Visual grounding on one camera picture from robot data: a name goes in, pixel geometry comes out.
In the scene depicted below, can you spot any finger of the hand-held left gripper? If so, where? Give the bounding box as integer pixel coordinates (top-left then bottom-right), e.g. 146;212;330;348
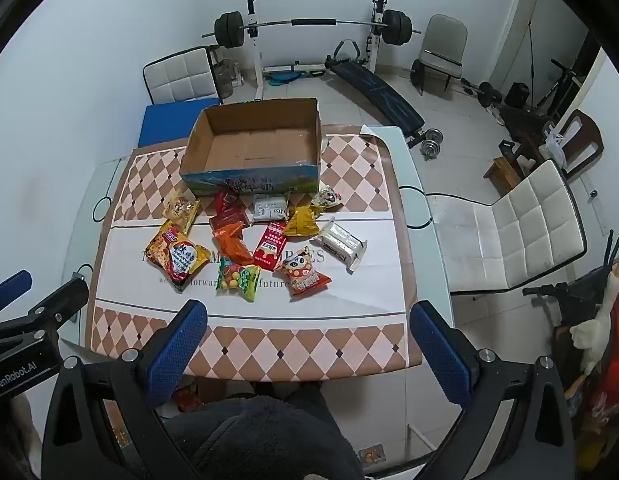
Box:
0;276;89;343
0;270;33;311

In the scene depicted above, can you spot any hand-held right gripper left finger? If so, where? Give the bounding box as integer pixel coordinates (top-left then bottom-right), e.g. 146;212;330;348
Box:
42;299;209;480

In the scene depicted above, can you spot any grey chair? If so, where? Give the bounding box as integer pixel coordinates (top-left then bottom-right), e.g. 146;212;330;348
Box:
414;14;469;96

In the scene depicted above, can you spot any red packet with white label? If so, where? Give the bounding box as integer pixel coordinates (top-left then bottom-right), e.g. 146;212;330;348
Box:
252;220;289;270

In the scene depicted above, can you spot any white squat rack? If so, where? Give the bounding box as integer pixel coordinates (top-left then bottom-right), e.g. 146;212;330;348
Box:
242;0;390;101

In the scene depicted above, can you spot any orange panda snack packet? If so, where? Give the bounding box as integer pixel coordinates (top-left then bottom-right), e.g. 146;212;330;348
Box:
274;246;333;297

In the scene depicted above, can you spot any white plastic bag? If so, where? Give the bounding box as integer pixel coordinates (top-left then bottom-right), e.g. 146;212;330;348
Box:
539;130;570;163

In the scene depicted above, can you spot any white padded chair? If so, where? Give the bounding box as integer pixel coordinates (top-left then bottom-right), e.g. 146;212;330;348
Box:
429;160;587;301
142;45;224;108

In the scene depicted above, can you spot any red bag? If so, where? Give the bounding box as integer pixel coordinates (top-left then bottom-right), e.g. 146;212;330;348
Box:
587;295;619;421

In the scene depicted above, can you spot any clear white wafer packet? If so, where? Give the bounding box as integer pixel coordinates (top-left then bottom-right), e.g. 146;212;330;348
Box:
317;216;366;275

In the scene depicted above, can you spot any black exercise machine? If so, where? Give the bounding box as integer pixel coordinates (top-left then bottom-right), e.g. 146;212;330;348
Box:
499;105;557;161

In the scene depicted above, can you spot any black scooter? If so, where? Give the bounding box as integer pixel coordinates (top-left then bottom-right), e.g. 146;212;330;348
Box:
522;230;619;341
532;57;580;116

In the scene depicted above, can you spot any dark red flat packet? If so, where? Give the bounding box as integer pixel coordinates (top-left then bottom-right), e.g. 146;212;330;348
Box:
210;210;249;233

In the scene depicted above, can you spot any short black barbell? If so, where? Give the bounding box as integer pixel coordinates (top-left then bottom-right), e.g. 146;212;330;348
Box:
411;50;463;86

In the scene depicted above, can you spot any cream cartoon snack packet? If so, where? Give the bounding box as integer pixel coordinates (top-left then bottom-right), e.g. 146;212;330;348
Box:
311;186;343;211

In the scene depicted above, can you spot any white plush duck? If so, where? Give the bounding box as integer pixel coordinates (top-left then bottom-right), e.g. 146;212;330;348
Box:
569;262;619;376

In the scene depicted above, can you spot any black dumbbell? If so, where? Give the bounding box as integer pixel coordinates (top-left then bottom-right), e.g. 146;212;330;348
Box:
462;80;503;108

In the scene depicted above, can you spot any white snack packet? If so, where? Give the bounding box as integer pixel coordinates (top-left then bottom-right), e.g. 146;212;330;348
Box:
250;192;289;223

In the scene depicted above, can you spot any blue mat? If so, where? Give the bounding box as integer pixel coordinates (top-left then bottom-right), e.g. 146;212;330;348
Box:
137;100;223;150

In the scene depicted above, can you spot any printed cardboard box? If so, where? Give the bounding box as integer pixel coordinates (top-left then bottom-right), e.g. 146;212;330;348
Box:
178;97;324;196

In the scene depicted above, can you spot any yellow snack packet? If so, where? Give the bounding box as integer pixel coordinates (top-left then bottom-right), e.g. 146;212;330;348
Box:
282;205;320;238

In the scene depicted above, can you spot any black sit-up bench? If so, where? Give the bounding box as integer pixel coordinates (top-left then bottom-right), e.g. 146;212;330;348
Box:
323;40;425;143

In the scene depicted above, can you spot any golden clear snack packet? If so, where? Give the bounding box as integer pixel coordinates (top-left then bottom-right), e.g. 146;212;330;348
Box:
162;189;201;233

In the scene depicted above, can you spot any green candy packet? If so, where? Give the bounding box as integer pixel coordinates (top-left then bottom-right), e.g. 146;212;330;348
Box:
216;262;262;303

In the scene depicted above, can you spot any brown wooden chair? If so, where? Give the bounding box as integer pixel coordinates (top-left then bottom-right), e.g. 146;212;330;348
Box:
547;109;604;178

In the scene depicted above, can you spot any red windowed snack packet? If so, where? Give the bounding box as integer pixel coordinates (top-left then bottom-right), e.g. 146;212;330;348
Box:
212;190;240;217

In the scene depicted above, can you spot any person's dark fleece clothing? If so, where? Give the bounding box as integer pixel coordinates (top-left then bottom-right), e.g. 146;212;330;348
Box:
160;387;365;480

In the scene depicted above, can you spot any small wooden stool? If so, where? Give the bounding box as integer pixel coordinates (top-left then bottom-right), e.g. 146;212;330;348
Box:
483;156;523;196

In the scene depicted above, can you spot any black speaker box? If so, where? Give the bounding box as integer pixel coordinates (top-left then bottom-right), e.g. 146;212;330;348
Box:
504;81;531;107

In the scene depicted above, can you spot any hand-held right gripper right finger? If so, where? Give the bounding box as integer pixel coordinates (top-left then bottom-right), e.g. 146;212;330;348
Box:
409;300;575;480

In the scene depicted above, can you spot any long barbell with black plates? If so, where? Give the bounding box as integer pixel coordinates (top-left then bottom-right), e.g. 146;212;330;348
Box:
202;9;423;51

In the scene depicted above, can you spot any yellow red noodle packet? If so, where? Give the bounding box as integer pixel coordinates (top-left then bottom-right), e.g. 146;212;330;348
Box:
144;220;211;293

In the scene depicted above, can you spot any checkered table cover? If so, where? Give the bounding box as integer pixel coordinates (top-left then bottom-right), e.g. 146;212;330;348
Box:
87;127;425;378

